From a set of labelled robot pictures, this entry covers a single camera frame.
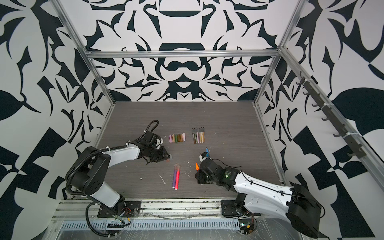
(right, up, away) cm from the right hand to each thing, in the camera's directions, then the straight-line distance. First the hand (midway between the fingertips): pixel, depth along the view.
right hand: (195, 176), depth 79 cm
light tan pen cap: (-14, +17, +20) cm, 30 cm away
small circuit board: (+24, -21, -7) cm, 33 cm away
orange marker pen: (+1, +4, +2) cm, 5 cm away
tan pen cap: (-9, +17, +21) cm, 28 cm away
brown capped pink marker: (+2, +19, +23) cm, 30 cm away
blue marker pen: (+8, +10, +15) cm, 20 cm away
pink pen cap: (-7, +19, +23) cm, 30 cm away
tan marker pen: (+5, +19, +23) cm, 30 cm away
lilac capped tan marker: (+6, +19, +23) cm, 31 cm away
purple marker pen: (-11, +2, +8) cm, 14 cm away
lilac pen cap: (-16, +17, +21) cm, 31 cm away
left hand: (-15, +9, +12) cm, 21 cm away
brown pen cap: (-10, +17, +21) cm, 29 cm away
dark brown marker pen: (-1, +18, +22) cm, 28 cm away
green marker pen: (+1, +18, +22) cm, 29 cm away
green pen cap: (-12, +17, +21) cm, 29 cm away
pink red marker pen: (-10, -2, +4) cm, 11 cm away
